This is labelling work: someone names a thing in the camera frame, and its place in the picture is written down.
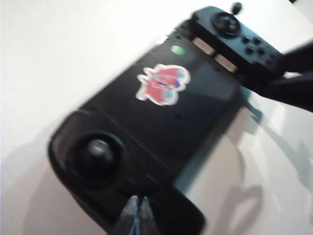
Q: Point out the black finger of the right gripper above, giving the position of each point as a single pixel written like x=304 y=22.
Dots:
x=302 y=57
x=297 y=88

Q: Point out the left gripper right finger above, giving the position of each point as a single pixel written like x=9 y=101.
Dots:
x=146 y=220

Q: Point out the black dual-joystick remote controller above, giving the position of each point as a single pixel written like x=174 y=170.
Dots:
x=156 y=127

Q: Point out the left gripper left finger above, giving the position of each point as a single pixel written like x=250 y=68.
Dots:
x=129 y=220

